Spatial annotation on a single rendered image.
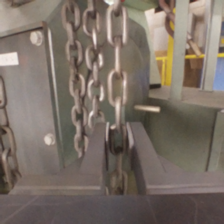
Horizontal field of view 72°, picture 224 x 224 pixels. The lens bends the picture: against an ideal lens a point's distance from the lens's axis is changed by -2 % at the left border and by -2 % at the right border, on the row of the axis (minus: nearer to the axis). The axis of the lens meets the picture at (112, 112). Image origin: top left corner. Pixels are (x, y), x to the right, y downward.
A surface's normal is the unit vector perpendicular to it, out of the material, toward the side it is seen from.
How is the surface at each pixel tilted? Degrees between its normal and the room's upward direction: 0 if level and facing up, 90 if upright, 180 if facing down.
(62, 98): 90
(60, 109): 90
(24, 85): 90
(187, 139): 90
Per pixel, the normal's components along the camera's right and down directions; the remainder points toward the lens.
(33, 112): -0.48, 0.24
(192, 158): -0.75, 0.19
